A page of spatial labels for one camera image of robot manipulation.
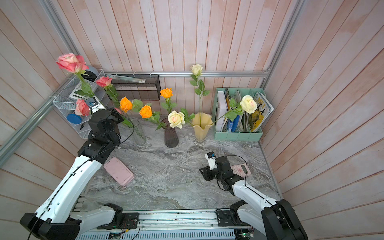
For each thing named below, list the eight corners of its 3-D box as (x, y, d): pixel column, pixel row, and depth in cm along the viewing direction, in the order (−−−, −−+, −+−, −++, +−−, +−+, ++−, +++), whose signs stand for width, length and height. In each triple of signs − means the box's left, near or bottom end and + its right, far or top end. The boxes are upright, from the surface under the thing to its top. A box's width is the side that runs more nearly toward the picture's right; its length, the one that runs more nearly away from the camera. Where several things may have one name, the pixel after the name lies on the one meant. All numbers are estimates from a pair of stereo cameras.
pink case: (104, 168, 94) (102, 165, 91) (116, 158, 98) (114, 155, 95) (123, 187, 86) (121, 185, 83) (135, 176, 90) (134, 173, 88)
